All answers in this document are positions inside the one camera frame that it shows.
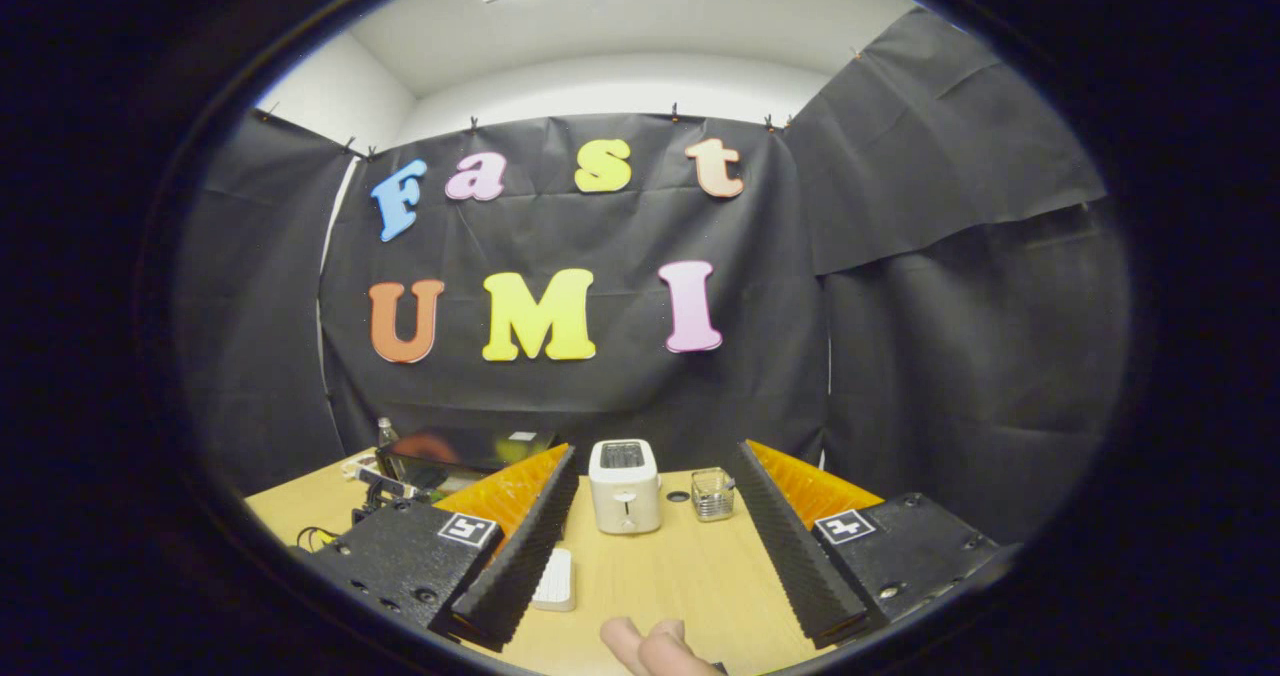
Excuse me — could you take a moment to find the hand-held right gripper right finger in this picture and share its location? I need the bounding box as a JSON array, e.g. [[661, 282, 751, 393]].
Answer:
[[735, 440, 1006, 650]]

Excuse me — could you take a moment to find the black electric oven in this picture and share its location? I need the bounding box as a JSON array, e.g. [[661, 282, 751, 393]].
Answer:
[[377, 427, 557, 503]]

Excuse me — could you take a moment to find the small white dish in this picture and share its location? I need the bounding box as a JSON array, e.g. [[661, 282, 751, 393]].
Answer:
[[532, 548, 578, 613]]

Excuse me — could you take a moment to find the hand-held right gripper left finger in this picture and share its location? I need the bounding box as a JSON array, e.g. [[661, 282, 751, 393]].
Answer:
[[298, 444, 581, 654]]

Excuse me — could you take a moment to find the white toaster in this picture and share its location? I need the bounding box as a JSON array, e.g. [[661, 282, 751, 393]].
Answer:
[[588, 439, 663, 535]]

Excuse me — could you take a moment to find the glass jar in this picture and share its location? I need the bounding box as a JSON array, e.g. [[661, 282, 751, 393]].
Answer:
[[690, 467, 737, 523]]

